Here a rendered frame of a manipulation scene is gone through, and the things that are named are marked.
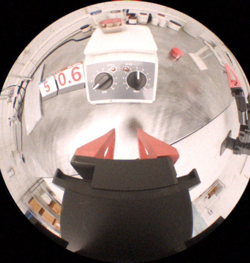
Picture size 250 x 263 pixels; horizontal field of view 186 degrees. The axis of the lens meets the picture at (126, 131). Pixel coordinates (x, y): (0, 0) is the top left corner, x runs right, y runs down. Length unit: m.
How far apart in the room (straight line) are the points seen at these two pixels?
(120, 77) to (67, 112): 0.16
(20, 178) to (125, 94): 2.39
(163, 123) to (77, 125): 0.20
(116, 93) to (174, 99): 0.14
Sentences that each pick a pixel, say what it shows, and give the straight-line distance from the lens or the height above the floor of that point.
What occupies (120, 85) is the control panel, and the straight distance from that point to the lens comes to 0.15.
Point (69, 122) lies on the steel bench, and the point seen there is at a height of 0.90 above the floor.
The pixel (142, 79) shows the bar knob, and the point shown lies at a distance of 0.15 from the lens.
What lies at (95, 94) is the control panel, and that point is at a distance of 0.17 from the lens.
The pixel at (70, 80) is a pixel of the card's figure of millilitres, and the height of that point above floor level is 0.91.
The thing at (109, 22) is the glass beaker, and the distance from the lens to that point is 0.17.
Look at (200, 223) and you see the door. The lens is 2.95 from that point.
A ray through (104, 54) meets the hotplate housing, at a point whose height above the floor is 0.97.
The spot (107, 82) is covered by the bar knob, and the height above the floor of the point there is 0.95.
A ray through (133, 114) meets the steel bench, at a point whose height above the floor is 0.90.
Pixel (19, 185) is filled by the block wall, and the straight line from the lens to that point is 2.39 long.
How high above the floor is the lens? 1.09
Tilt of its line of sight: 80 degrees down
